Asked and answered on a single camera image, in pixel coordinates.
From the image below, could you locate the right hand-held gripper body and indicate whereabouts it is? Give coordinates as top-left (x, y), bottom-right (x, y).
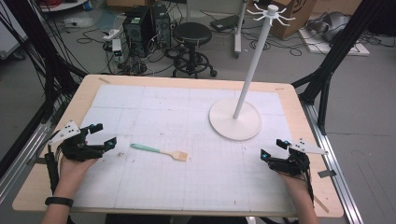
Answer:
top-left (268, 138), bottom-right (330, 177)

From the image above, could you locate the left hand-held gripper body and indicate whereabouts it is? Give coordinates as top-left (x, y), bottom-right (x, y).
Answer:
top-left (48, 120), bottom-right (106, 162)

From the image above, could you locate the person's right hand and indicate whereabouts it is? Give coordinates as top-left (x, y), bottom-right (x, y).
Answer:
top-left (277, 171), bottom-right (309, 202)

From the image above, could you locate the person's left hand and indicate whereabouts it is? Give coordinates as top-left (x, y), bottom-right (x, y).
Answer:
top-left (57, 154), bottom-right (99, 191)

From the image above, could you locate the grey tape strip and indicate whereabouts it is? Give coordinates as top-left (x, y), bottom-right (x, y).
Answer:
top-left (317, 169), bottom-right (338, 179)

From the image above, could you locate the wooden table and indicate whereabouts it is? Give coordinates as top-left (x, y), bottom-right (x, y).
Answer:
top-left (12, 74), bottom-right (345, 218)

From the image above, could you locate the black wristband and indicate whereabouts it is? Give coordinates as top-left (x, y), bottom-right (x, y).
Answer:
top-left (44, 196), bottom-right (75, 209)

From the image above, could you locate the white hook stand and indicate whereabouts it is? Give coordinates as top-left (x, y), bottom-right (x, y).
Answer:
top-left (208, 3), bottom-right (297, 142)

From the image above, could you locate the white grid mat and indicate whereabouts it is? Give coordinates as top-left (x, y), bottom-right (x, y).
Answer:
top-left (72, 84), bottom-right (297, 213)

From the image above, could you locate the white power adapter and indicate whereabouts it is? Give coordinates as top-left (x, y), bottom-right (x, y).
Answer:
top-left (111, 38), bottom-right (123, 58)

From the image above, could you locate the white power strip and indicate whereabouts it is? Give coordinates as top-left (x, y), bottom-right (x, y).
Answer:
top-left (102, 28), bottom-right (124, 42)

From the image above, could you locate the large black computer tower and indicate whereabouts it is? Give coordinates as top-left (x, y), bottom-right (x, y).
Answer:
top-left (121, 6), bottom-right (154, 59)

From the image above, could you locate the white flat board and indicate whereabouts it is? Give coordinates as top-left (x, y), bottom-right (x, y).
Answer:
top-left (298, 27), bottom-right (372, 58)

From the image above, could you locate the slim black computer tower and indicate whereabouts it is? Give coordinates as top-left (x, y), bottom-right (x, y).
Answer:
top-left (150, 4), bottom-right (173, 49)

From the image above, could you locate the white floor stand leg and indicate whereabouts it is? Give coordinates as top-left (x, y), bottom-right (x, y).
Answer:
top-left (233, 0), bottom-right (249, 59)

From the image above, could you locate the large cardboard box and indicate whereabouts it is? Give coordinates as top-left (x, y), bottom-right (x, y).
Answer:
top-left (268, 0), bottom-right (319, 41)

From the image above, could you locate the grey bag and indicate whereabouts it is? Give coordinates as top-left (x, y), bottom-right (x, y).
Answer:
top-left (305, 11), bottom-right (352, 44)

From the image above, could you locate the black round stool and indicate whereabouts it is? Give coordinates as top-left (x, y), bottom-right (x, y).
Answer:
top-left (171, 21), bottom-right (219, 79)

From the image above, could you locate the black flat laptop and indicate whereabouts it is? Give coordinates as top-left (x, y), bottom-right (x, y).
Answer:
top-left (209, 14), bottom-right (241, 33)

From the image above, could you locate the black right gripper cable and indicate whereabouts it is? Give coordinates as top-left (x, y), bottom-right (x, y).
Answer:
top-left (301, 166), bottom-right (316, 204)

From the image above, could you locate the aluminium rail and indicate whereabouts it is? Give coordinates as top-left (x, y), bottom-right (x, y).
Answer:
top-left (299, 100), bottom-right (365, 224)
top-left (0, 119), bottom-right (54, 204)

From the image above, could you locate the teal-handled spatula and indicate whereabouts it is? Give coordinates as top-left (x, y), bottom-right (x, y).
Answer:
top-left (129, 143), bottom-right (190, 162)

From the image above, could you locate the black metal frame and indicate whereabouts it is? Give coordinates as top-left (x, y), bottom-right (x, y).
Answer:
top-left (0, 0), bottom-right (90, 180)
top-left (291, 0), bottom-right (396, 135)

